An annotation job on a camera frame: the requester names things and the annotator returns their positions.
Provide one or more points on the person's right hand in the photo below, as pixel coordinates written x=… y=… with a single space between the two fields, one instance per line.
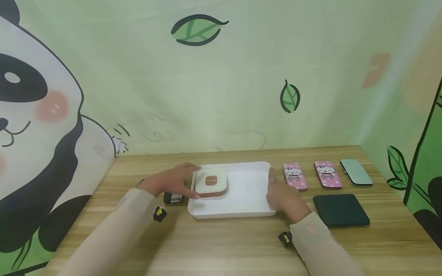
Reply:
x=285 y=201

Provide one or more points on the person's left hand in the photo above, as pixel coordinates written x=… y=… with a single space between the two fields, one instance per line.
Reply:
x=169 y=181

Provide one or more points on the person's right thumb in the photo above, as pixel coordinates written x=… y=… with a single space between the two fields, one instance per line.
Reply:
x=271 y=178

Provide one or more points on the person's left thumb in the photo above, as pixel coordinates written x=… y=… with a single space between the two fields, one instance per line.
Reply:
x=190 y=193

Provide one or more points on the person's left fingers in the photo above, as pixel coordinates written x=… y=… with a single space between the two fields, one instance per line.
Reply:
x=189 y=168

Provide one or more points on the square white and pink box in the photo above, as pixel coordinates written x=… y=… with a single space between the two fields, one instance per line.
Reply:
x=211 y=181

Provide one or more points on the white rectangular tray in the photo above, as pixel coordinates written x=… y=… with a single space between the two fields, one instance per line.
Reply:
x=243 y=197

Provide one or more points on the person's right forearm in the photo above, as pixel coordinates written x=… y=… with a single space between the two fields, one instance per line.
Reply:
x=321 y=249

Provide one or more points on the person's left forearm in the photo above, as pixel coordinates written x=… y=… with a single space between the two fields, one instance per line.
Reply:
x=117 y=234

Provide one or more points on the black wrist band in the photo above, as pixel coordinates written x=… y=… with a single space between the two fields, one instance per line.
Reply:
x=172 y=198
x=286 y=239

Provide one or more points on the pink cat print case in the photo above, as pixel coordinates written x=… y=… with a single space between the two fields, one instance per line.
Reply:
x=295 y=177
x=327 y=174

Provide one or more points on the dark green square case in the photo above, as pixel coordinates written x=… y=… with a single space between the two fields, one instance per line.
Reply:
x=341 y=210

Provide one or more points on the light green case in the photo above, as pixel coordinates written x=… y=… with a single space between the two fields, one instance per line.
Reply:
x=355 y=172

